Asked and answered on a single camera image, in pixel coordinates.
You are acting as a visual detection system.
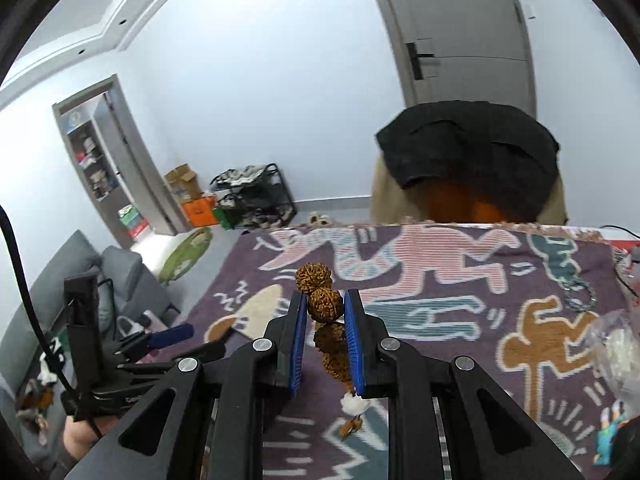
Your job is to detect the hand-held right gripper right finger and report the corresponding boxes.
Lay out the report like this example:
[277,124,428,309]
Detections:
[344,288,586,480]

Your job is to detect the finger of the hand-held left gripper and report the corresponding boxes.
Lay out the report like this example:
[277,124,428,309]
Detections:
[117,323,196,361]
[120,341,227,376]

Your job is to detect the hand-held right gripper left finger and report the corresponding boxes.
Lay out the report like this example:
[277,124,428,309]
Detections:
[65,290,308,480]

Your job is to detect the brown bead bracelet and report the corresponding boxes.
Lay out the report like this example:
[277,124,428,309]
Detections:
[295,262,372,442]

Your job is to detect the person's left forearm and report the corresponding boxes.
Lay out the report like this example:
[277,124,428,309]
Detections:
[64,416,118,461]

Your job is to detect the grey sofa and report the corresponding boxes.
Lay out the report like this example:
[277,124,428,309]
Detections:
[0,230,181,471]

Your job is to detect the green round mat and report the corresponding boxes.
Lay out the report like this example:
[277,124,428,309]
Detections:
[159,226,213,285]

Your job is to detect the printed purple blanket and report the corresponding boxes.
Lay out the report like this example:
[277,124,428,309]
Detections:
[185,222,640,480]

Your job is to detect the orange box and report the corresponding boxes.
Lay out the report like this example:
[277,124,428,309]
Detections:
[181,196,218,228]

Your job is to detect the black shoe rack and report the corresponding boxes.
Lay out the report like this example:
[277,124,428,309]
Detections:
[210,162,297,231]

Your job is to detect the cardboard box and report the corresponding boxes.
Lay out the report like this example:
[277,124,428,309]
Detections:
[165,162,203,203]

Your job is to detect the grey shelf cabinet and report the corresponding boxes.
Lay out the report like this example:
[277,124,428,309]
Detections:
[52,74,178,251]

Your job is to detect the black cloth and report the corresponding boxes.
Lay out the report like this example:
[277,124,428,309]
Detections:
[376,101,560,211]

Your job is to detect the clear plastic bag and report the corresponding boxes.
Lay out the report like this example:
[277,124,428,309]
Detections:
[582,310,640,411]

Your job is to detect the black-haired toy figurine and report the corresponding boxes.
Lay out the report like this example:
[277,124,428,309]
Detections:
[595,405,640,480]

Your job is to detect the grey door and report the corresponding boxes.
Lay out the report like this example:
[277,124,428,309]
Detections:
[362,0,538,116]

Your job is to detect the black cable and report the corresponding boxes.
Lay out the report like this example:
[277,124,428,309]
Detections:
[0,205,103,438]

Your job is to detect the silver chain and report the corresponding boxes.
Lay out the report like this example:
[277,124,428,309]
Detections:
[562,272,598,313]

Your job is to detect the black door handle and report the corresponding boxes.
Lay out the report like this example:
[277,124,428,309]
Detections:
[406,42,436,81]

